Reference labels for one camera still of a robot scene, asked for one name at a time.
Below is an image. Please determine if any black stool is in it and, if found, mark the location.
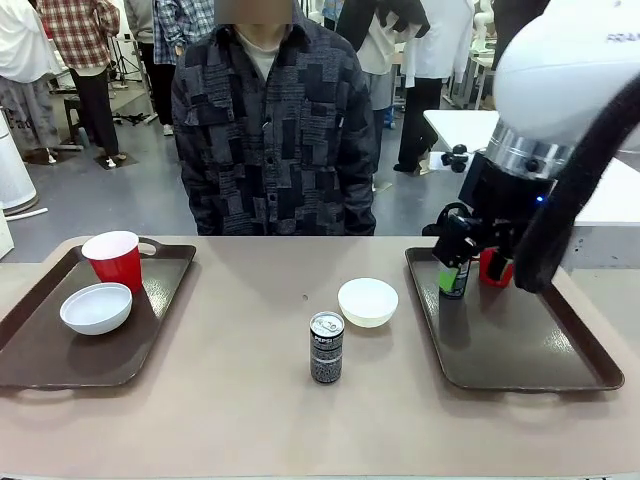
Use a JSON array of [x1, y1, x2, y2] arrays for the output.
[[63, 96, 86, 146]]

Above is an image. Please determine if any person in white shirt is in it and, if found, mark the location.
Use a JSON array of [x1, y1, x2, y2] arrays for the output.
[[0, 0, 61, 165]]

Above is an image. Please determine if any person in white coat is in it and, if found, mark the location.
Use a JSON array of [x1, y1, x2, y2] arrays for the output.
[[393, 0, 476, 175]]

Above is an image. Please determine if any black knobbed fixture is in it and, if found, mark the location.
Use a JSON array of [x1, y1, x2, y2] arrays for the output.
[[441, 143, 474, 174]]

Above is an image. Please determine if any white cabinet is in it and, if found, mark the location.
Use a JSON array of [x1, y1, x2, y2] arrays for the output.
[[0, 199, 16, 262]]

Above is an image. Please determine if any white plastic bowl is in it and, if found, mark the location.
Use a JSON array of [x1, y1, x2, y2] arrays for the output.
[[59, 282, 134, 337]]

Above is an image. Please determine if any white table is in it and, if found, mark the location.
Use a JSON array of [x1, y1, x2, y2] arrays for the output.
[[422, 108, 640, 227]]

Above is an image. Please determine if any person in blue plaid shirt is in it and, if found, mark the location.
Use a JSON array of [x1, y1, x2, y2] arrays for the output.
[[152, 0, 217, 138]]

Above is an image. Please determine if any cream plastic bowl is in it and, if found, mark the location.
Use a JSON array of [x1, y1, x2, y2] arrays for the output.
[[337, 277, 400, 330]]

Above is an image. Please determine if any person in dark patchwork jacket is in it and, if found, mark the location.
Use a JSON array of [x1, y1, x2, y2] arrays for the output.
[[170, 0, 377, 237]]

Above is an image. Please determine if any person in black jacket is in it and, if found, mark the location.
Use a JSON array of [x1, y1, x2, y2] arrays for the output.
[[335, 0, 432, 127]]

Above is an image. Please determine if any black tripod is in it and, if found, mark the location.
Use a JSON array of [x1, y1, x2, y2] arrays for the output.
[[110, 37, 154, 127]]

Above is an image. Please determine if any black sleeved cable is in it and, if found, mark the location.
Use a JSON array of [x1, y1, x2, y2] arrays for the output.
[[513, 74, 640, 294]]

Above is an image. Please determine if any person in red plaid shirt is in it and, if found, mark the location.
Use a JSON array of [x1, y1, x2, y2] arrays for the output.
[[37, 0, 127, 169]]

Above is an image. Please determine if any brown plastic tray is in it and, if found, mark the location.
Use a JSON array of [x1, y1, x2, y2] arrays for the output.
[[0, 235, 197, 401], [403, 245, 626, 401]]

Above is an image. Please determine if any white cylindrical appliance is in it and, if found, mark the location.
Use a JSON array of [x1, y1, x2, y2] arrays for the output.
[[0, 107, 40, 217]]

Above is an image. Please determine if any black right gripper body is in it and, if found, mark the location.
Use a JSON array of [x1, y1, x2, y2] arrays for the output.
[[458, 151, 558, 230]]

